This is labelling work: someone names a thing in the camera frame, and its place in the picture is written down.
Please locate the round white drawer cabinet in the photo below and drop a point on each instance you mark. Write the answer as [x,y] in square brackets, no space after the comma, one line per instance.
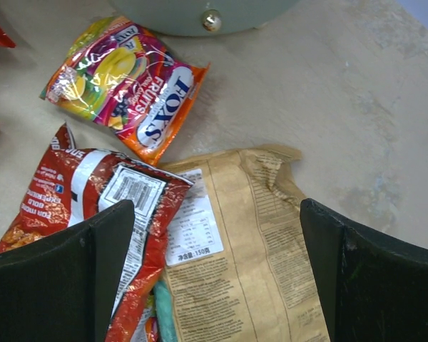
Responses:
[196,18]

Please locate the Fox's fruit candy bag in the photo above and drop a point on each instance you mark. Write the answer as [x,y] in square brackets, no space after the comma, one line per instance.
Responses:
[120,75]

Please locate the red Doritos bag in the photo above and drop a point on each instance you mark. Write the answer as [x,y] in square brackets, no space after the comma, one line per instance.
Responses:
[71,185]

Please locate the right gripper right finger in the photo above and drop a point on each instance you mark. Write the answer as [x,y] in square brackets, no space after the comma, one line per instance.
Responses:
[371,286]

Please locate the tan paper snack bag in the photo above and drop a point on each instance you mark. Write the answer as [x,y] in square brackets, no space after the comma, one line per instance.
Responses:
[237,267]

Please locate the teal snack packet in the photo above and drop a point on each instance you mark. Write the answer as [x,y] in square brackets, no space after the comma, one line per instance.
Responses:
[164,312]

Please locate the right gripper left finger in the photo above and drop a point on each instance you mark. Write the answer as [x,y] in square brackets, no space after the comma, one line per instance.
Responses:
[63,287]

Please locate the orange white snack bag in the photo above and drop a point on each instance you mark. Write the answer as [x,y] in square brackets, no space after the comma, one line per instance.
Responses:
[147,328]

